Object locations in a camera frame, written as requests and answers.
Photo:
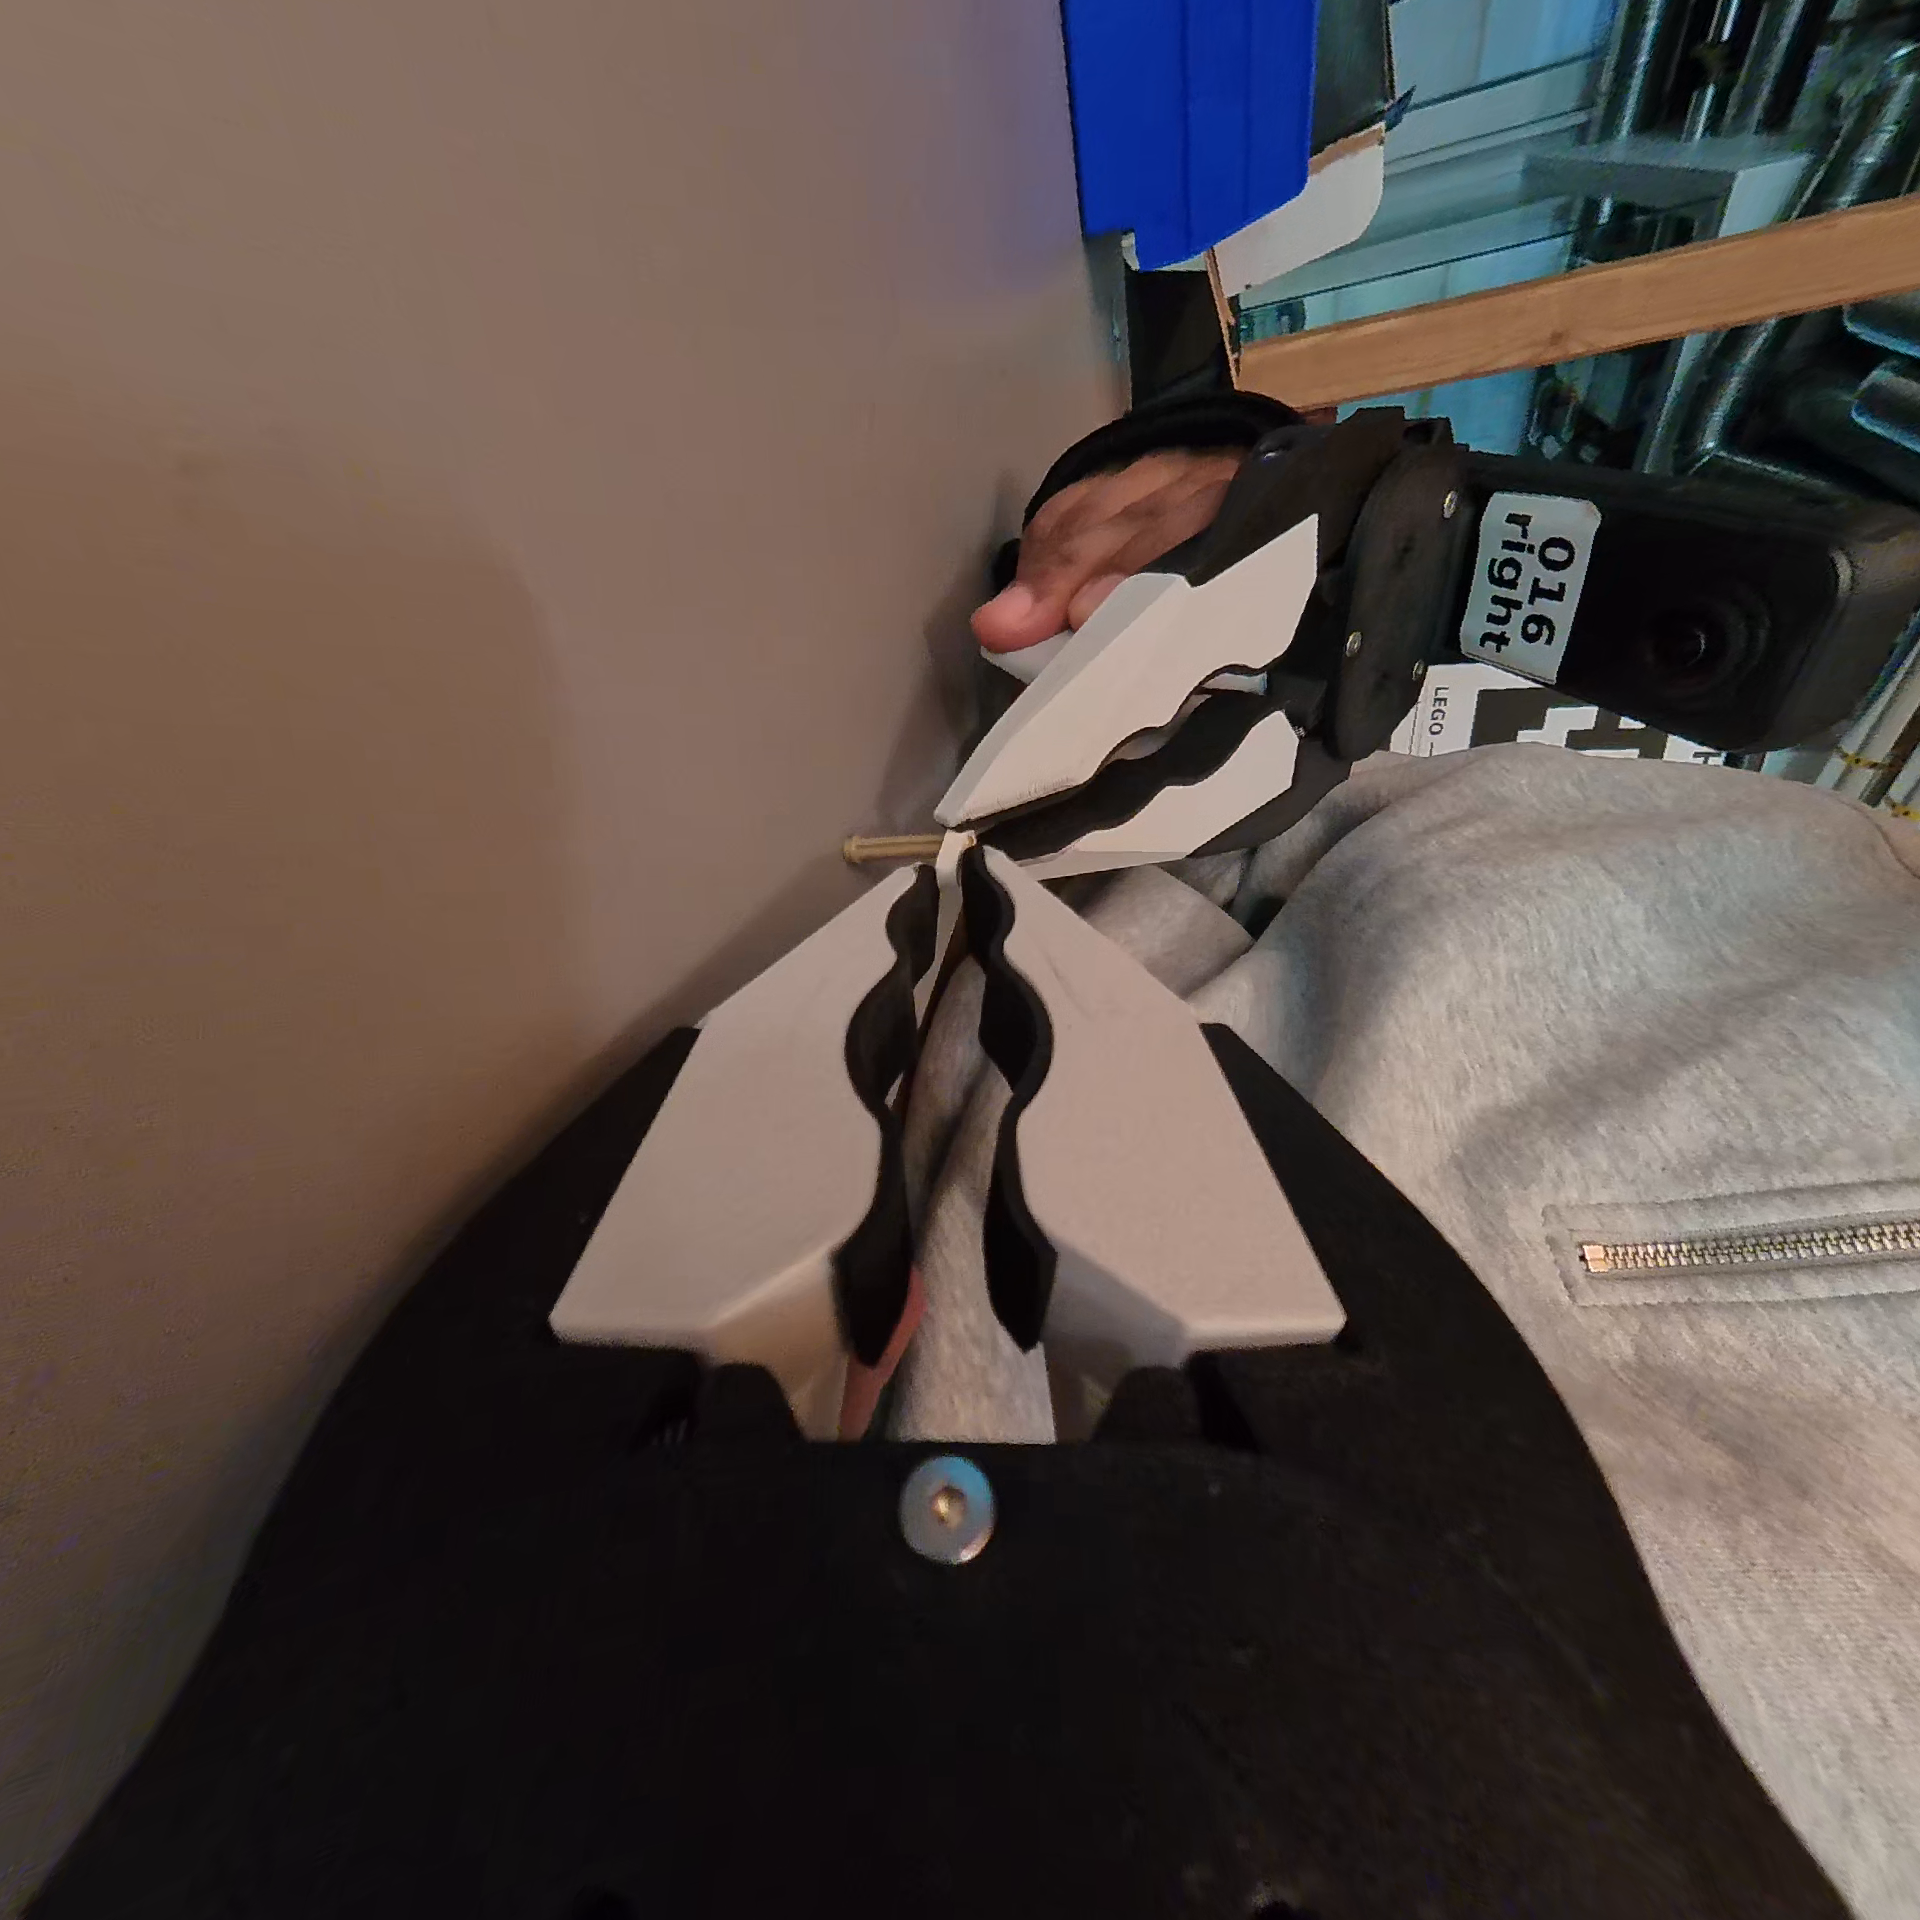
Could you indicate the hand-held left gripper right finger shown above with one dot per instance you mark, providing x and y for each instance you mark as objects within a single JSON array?
[{"x": 1171, "y": 1201}]

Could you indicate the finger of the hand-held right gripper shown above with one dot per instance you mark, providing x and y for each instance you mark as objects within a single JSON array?
[
  {"x": 1108, "y": 674},
  {"x": 1224, "y": 779}
]

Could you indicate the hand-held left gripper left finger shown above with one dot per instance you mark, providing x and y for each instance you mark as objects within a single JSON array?
[{"x": 733, "y": 1184}]

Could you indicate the tan lego pin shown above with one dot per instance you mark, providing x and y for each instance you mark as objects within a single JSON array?
[{"x": 892, "y": 848}]

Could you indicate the person's right hand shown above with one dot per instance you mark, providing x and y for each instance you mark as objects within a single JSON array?
[{"x": 1108, "y": 523}]

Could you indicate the person's left hand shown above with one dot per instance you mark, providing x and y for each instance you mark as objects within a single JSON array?
[{"x": 884, "y": 1350}]

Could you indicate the white black printed box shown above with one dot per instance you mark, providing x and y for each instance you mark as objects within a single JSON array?
[{"x": 1500, "y": 728}]

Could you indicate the person's grey sweatshirt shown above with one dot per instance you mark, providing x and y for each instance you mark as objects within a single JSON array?
[{"x": 1500, "y": 1125}]

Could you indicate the cardboard box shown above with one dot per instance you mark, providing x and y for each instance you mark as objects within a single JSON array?
[{"x": 1334, "y": 194}]

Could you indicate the blue plastic storage bin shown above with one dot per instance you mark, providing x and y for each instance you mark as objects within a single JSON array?
[{"x": 1184, "y": 106}]

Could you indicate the wooden frame beam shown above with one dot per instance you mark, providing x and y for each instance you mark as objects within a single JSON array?
[{"x": 1576, "y": 307}]

